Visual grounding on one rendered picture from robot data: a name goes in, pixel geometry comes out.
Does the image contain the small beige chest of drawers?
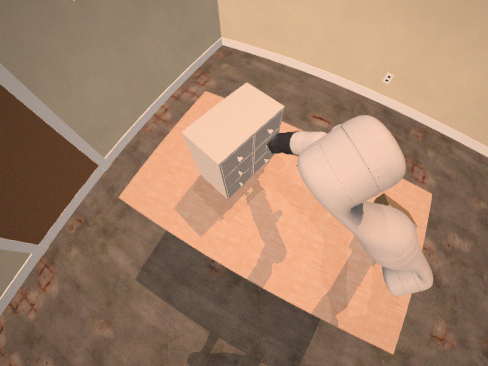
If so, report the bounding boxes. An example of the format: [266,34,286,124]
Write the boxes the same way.
[182,83,285,200]

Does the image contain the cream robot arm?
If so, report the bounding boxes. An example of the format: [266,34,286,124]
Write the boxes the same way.
[297,115,433,296]

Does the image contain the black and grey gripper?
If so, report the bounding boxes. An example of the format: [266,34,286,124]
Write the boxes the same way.
[265,131,308,156]

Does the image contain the grey drawer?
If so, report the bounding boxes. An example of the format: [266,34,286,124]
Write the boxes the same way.
[254,128,279,163]
[220,136,253,177]
[227,166,252,198]
[254,110,283,149]
[224,153,252,189]
[253,152,274,174]

